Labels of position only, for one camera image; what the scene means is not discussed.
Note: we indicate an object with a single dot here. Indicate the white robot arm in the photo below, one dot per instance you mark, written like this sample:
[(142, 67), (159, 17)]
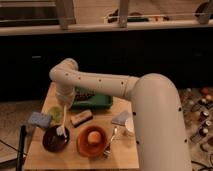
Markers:
[(156, 109)]

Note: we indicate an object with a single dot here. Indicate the wooden block brush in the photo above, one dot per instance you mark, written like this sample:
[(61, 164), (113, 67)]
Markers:
[(81, 118)]

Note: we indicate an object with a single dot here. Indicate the orange ball in bowl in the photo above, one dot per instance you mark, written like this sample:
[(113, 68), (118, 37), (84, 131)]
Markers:
[(94, 137)]

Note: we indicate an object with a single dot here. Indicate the orange bowl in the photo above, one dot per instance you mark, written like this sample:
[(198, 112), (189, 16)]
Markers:
[(91, 150)]

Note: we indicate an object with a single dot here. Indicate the purple bowl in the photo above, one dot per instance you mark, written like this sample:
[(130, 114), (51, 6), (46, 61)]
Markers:
[(53, 142)]

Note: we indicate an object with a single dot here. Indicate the green tray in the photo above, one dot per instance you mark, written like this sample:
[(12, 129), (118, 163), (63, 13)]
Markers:
[(98, 101)]

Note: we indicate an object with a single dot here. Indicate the dark grapes in tray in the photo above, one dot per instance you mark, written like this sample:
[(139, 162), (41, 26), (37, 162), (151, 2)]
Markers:
[(83, 96)]

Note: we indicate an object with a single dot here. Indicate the white cup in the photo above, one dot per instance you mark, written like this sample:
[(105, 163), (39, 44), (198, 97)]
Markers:
[(129, 127)]

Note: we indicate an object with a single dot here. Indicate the green lime slice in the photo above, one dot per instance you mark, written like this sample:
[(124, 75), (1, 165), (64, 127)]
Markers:
[(55, 113)]

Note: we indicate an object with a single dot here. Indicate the metal spoon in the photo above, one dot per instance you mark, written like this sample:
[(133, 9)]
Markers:
[(107, 150)]

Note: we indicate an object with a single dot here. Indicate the blue sponge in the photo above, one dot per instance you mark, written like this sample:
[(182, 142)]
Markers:
[(39, 119)]

